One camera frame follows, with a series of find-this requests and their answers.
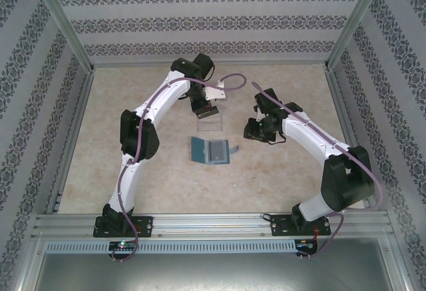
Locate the grey credit card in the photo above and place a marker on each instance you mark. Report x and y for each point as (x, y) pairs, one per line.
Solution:
(218, 151)

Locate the blue card holder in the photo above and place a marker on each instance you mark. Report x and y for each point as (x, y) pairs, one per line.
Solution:
(199, 149)

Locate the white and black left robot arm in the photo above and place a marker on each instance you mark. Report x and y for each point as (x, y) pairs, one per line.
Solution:
(166, 94)

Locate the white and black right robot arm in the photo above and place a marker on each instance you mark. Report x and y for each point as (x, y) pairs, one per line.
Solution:
(309, 134)

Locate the grey metal front panel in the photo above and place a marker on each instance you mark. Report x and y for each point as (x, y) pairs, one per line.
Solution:
(213, 274)

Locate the aluminium rear rail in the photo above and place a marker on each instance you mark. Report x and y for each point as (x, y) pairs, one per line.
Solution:
(209, 64)

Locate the aluminium side rail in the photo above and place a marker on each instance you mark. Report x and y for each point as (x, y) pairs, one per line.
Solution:
(351, 138)
(71, 138)

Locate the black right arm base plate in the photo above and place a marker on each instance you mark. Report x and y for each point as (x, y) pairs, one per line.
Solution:
(278, 226)

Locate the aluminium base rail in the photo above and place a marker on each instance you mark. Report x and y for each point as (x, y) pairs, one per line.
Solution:
(213, 224)

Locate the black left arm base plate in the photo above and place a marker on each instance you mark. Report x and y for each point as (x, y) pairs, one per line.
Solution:
(146, 226)

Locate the aluminium frame post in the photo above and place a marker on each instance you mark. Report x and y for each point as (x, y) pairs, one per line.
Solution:
(63, 21)
(356, 21)

